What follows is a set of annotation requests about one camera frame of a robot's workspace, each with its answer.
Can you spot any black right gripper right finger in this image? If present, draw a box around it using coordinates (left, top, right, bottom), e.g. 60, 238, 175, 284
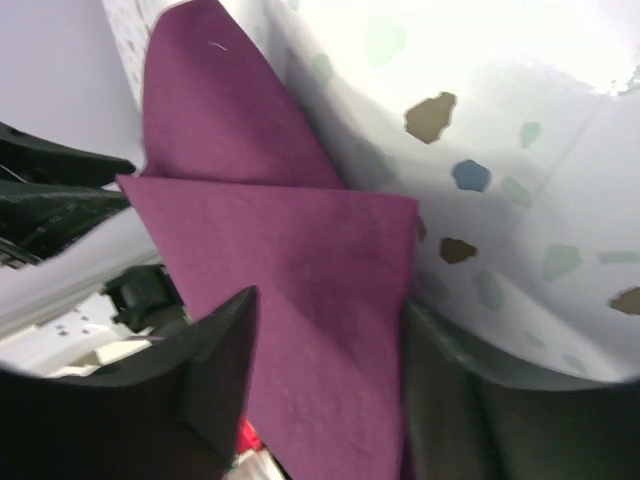
402, 299, 639, 479

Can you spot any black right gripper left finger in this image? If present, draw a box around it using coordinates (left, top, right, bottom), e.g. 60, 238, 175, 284
1, 287, 258, 479

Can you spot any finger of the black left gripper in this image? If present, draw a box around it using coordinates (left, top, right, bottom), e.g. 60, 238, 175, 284
1, 124, 136, 260

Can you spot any purple cloth mat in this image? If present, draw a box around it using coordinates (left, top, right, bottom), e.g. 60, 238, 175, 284
120, 1, 417, 479

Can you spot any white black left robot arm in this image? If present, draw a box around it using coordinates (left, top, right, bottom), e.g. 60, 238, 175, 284
1, 125, 190, 378

